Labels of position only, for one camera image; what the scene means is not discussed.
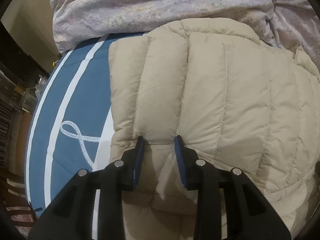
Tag cluttered side table items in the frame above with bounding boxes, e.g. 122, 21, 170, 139
1, 64, 49, 174

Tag beige quilted down jacket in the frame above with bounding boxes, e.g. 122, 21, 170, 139
108, 18, 319, 239

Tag lilac floral duvet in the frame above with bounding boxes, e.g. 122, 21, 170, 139
49, 0, 319, 64

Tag blue white striped bed sheet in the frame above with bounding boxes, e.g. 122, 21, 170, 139
24, 31, 151, 218

